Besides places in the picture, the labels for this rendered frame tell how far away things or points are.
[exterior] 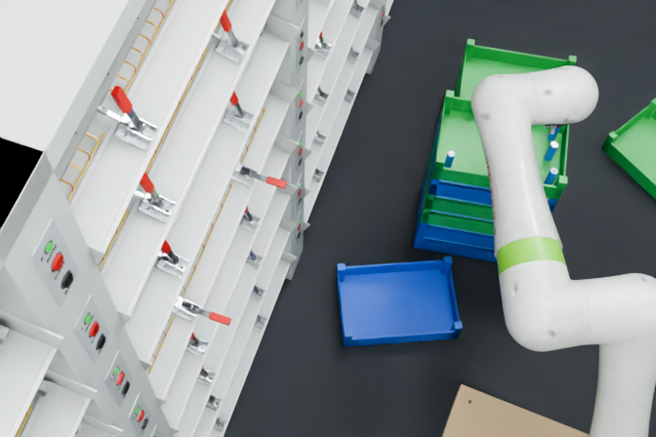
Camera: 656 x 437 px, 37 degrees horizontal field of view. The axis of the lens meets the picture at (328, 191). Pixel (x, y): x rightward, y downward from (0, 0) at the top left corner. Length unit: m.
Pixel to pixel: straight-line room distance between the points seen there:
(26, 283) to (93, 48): 0.22
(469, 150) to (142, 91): 1.31
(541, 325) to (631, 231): 1.19
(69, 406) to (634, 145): 2.08
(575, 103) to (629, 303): 0.40
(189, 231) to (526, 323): 0.58
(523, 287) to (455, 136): 0.77
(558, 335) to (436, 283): 0.99
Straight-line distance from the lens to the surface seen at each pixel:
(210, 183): 1.51
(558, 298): 1.66
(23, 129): 0.86
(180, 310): 1.61
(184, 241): 1.47
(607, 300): 1.68
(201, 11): 1.22
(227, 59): 1.40
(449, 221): 2.48
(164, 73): 1.16
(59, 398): 1.21
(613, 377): 1.79
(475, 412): 2.18
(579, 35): 3.12
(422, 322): 2.57
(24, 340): 1.04
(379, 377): 2.52
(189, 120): 1.34
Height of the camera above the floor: 2.40
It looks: 62 degrees down
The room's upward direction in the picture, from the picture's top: 4 degrees clockwise
